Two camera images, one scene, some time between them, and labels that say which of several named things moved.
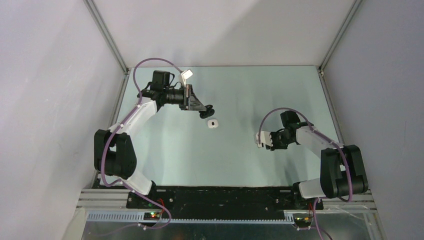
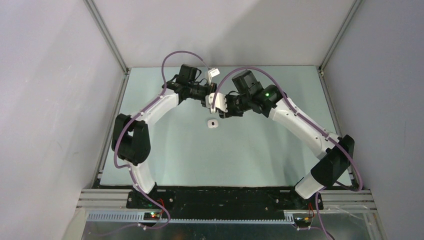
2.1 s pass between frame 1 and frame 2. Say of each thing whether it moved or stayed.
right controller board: stayed
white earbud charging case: stayed
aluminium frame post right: stayed
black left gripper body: moved
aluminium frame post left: stayed
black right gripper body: moved
